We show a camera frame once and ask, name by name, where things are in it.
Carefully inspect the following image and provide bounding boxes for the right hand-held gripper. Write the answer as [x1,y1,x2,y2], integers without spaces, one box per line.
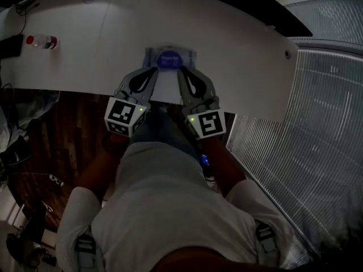
[176,66,227,141]

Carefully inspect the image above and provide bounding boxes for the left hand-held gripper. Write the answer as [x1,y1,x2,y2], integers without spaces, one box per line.
[103,66,159,138]

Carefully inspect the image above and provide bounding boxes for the clear bag with blue label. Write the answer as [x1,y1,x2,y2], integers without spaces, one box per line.
[143,46,198,71]

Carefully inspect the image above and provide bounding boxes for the person's left forearm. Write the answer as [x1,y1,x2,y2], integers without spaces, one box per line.
[75,131,133,202]

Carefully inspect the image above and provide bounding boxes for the person's right forearm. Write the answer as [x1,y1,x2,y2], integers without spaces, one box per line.
[198,136,248,198]

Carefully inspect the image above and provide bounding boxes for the person's blue jeans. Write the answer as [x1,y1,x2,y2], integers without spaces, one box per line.
[127,100,200,164]

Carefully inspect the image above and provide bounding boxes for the red cap plastic bottle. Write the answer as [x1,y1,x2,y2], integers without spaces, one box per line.
[25,33,59,51]

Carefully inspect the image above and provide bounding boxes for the clear plastic bag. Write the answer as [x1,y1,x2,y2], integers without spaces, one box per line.
[0,89,62,153]

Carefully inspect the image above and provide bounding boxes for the person's white shirt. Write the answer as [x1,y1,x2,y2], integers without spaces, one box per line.
[55,142,310,272]

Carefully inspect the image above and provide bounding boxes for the white power strip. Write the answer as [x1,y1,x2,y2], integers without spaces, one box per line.
[48,173,65,188]

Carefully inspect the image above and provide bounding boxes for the white window blinds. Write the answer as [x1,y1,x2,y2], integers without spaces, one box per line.
[225,46,363,254]
[283,0,363,46]

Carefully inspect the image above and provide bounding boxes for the black flat device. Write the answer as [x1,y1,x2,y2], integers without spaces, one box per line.
[0,34,24,60]

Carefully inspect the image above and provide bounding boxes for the black equipment pile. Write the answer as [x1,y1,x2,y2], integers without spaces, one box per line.
[5,199,58,267]

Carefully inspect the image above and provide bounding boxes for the black cable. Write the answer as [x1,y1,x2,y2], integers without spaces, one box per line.
[14,0,40,36]

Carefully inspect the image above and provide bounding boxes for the grey harness strap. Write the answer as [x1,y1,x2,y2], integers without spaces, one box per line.
[254,219,278,261]
[74,233,98,272]

